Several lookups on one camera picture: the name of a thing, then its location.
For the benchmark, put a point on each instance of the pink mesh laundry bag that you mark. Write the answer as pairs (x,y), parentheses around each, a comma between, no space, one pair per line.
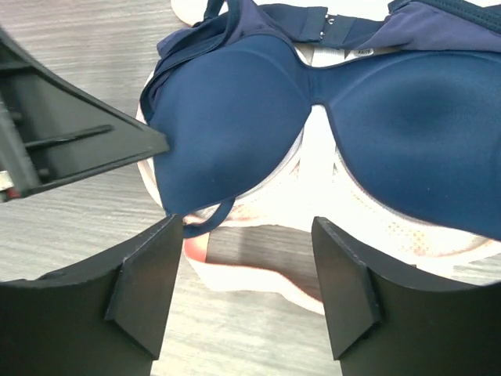
(286,200)

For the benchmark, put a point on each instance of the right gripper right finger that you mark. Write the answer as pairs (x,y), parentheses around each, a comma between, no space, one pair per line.
(388,318)

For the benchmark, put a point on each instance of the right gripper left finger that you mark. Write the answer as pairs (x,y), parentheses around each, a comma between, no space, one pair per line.
(105,315)

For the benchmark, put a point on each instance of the navy blue bra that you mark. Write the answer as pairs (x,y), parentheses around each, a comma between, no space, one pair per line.
(411,103)

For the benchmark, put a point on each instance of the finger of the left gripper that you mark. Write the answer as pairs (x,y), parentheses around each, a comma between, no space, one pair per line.
(54,134)

